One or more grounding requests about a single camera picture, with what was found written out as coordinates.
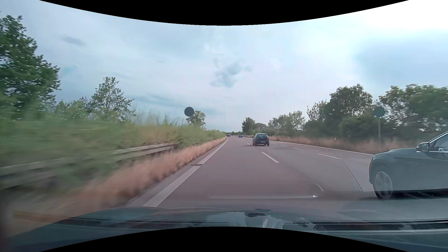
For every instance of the dry grass verge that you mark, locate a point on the dry grass verge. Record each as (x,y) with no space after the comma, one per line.
(336,142)

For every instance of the grey asphalt road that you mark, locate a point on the grey asphalt road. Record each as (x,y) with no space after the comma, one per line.
(238,175)

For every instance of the row of trees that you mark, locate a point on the row of trees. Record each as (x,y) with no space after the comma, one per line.
(350,112)

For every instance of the overgrown grass verge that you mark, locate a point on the overgrown grass verge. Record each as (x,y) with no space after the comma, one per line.
(87,140)

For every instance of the metal guard rail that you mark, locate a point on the metal guard rail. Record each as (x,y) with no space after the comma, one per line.
(140,150)

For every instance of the dark blue car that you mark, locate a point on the dark blue car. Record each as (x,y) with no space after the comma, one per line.
(261,139)

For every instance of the small green tree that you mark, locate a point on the small green tree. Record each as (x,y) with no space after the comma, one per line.
(197,119)

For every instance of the tall green tree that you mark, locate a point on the tall green tree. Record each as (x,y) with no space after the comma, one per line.
(24,70)

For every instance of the round road sign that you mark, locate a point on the round road sign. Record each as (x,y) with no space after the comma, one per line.
(378,112)
(189,112)

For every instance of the slender green tree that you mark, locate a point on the slender green tree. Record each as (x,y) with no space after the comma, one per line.
(110,99)

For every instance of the car's own bonnet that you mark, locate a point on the car's own bonnet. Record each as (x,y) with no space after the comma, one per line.
(224,218)

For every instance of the dark grey car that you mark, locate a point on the dark grey car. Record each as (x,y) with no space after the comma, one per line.
(409,171)

